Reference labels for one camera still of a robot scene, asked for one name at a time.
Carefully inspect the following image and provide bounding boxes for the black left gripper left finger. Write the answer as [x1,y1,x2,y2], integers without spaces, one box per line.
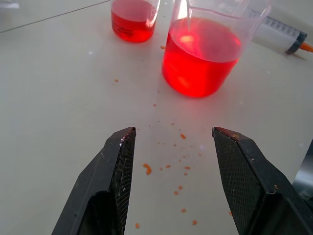
[50,126,136,235]

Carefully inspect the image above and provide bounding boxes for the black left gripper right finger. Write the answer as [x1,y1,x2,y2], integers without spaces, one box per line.
[211,126,313,235]

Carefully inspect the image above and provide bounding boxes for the clear syringe with orange tip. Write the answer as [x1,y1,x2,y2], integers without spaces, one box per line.
[251,16,313,54]

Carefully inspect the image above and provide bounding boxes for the large clear plastic beaker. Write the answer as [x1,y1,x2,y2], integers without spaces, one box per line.
[161,0,272,98]

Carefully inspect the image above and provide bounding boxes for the small clear plastic beaker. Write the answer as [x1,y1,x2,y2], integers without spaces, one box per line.
[110,0,161,43]

